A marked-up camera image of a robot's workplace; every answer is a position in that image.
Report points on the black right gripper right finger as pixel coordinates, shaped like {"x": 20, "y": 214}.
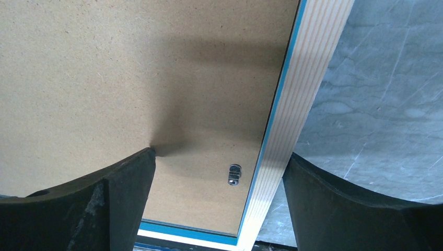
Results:
{"x": 331, "y": 213}

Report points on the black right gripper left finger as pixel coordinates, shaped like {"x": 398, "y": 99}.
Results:
{"x": 99, "y": 211}

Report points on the wooden frame backing board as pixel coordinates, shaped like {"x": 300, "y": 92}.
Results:
{"x": 84, "y": 84}

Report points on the wooden picture frame with glass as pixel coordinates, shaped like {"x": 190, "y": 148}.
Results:
{"x": 317, "y": 28}

